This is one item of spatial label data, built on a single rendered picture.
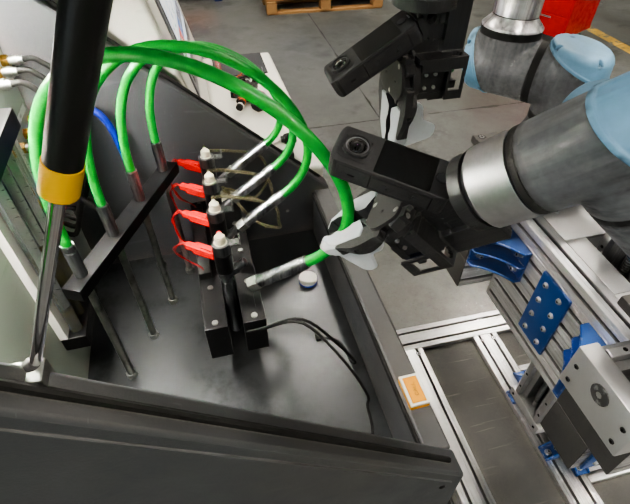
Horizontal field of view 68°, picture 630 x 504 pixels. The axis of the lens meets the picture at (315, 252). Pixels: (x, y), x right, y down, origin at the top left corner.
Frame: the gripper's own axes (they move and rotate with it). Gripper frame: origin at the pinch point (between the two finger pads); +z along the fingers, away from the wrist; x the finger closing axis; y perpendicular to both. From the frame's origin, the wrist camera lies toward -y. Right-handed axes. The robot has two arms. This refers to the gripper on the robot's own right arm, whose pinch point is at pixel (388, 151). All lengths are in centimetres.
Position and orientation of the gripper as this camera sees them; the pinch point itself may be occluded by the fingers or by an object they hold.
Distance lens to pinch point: 67.3
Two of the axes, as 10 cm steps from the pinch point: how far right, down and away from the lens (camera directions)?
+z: 0.0, 7.2, 7.0
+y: 9.7, -1.8, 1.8
